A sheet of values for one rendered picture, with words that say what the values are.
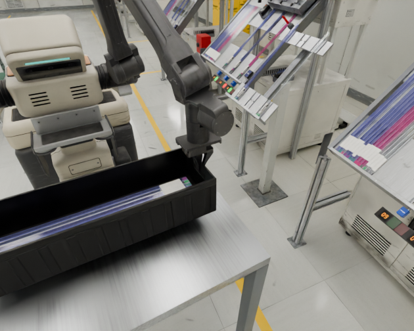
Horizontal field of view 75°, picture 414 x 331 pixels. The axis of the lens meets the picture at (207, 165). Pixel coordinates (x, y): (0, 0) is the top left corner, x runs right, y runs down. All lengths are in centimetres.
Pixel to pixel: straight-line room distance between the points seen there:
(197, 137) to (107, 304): 41
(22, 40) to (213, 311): 133
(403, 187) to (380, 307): 77
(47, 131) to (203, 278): 74
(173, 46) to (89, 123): 59
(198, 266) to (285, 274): 101
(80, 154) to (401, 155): 123
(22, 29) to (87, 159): 49
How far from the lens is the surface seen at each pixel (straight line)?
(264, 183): 194
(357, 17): 224
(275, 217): 188
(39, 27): 101
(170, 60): 59
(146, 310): 65
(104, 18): 89
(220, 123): 57
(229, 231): 75
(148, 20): 63
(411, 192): 116
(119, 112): 142
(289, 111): 215
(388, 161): 121
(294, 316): 156
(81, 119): 109
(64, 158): 121
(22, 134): 143
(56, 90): 106
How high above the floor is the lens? 139
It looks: 38 degrees down
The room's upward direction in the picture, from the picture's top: straight up
